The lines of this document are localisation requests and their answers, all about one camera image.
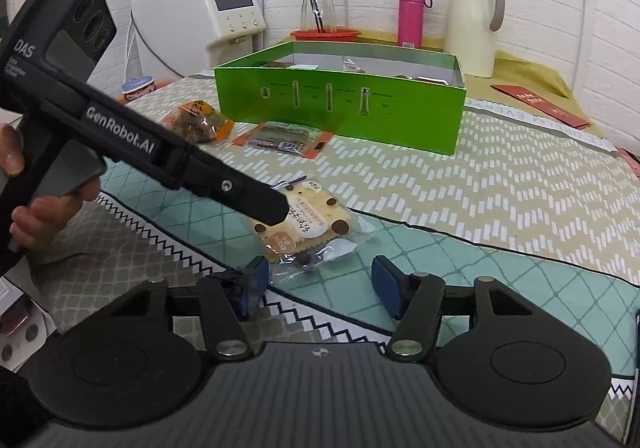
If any person's left hand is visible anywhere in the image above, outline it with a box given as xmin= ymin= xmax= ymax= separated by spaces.
xmin=0 ymin=124 xmax=101 ymax=246

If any glass carafe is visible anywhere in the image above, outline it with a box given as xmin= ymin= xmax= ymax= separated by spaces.
xmin=300 ymin=0 xmax=338 ymax=35

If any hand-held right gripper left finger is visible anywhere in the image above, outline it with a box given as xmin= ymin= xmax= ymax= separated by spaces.
xmin=107 ymin=255 xmax=271 ymax=361

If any white printed card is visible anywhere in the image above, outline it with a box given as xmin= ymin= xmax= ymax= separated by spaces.
xmin=0 ymin=278 xmax=57 ymax=374

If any zigzag patterned mat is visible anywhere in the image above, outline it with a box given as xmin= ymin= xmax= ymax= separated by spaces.
xmin=50 ymin=73 xmax=640 ymax=429

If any cream thermos jug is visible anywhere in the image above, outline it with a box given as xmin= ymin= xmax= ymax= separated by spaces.
xmin=446 ymin=0 xmax=506 ymax=79

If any small cup with blue lid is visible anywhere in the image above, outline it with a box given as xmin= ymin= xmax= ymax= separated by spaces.
xmin=122 ymin=75 xmax=158 ymax=101

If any plaid bedding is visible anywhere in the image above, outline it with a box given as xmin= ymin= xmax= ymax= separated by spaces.
xmin=617 ymin=148 xmax=640 ymax=177

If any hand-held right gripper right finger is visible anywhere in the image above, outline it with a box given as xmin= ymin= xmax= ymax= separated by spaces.
xmin=371 ymin=255 xmax=533 ymax=361

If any yellow cloth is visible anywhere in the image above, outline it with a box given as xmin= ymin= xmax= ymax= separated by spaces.
xmin=360 ymin=28 xmax=608 ymax=139

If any pink water bottle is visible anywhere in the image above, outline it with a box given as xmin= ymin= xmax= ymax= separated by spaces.
xmin=398 ymin=0 xmax=433 ymax=49

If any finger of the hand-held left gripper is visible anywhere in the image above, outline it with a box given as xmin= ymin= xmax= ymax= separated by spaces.
xmin=165 ymin=134 xmax=292 ymax=227

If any white water dispenser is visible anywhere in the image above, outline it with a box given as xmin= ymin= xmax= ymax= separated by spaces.
xmin=131 ymin=0 xmax=266 ymax=79

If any red envelope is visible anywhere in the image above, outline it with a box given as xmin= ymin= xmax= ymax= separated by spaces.
xmin=490 ymin=84 xmax=593 ymax=130

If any red plastic basket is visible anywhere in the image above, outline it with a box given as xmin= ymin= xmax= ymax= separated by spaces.
xmin=290 ymin=28 xmax=362 ymax=43

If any black straw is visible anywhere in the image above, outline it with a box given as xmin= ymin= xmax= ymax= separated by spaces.
xmin=302 ymin=0 xmax=326 ymax=34

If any orange snack packet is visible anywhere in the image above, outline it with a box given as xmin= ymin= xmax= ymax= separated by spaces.
xmin=162 ymin=98 xmax=235 ymax=146

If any red and dark snack packet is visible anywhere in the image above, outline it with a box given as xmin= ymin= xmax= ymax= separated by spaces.
xmin=232 ymin=120 xmax=335 ymax=160

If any clear cookie packet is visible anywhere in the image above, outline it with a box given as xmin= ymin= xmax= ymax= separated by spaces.
xmin=247 ymin=175 xmax=376 ymax=284

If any green cardboard box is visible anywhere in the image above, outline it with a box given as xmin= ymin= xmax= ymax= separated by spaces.
xmin=214 ymin=40 xmax=467 ymax=156

